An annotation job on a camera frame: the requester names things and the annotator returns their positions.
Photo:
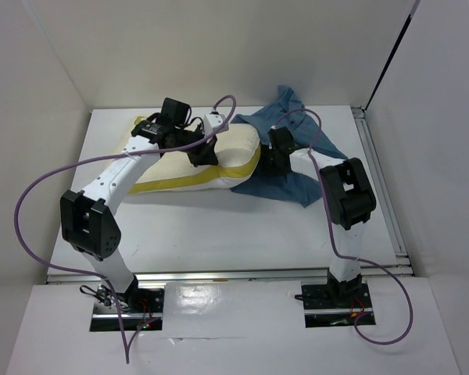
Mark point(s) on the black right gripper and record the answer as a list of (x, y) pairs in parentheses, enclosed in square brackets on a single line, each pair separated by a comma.
[(266, 151)]

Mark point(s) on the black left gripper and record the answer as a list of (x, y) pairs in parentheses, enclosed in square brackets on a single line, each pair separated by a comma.
[(206, 155)]

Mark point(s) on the cream pillow with yellow band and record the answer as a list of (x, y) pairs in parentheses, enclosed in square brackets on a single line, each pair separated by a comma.
[(237, 148)]

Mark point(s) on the blue fabric pillowcase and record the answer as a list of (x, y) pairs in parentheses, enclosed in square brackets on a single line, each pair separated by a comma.
[(286, 111)]

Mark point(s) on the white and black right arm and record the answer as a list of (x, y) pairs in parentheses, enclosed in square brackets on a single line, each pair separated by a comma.
[(348, 200)]

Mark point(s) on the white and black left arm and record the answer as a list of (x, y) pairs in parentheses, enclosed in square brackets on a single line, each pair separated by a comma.
[(88, 216)]

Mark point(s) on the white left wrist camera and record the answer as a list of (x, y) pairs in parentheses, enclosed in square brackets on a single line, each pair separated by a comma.
[(213, 122)]

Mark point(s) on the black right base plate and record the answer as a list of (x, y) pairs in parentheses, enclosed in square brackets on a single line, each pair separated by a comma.
[(321, 311)]

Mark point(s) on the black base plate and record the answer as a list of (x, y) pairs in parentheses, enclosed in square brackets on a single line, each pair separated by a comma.
[(145, 314), (321, 311)]

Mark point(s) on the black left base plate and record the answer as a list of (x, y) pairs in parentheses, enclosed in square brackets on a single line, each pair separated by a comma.
[(145, 314)]

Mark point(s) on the aluminium front rail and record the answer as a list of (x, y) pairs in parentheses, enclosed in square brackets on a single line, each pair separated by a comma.
[(298, 274)]

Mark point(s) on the black vertical corner post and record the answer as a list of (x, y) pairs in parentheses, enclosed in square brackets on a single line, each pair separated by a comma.
[(393, 52)]

